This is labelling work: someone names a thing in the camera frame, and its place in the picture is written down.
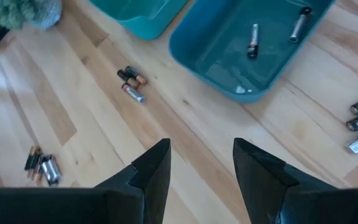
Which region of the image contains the potted artificial succulent plant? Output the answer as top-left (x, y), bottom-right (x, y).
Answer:
top-left (0, 0), bottom-right (63, 31)

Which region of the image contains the green plastic bin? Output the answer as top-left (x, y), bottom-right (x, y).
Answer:
top-left (88, 0), bottom-right (190, 41)

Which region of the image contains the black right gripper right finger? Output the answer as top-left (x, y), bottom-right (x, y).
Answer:
top-left (232, 138), bottom-right (358, 224)

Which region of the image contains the blue plastic bin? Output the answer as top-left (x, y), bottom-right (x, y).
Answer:
top-left (168, 0), bottom-right (337, 105)

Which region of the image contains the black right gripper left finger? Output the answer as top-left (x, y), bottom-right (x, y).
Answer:
top-left (0, 138), bottom-right (172, 224)

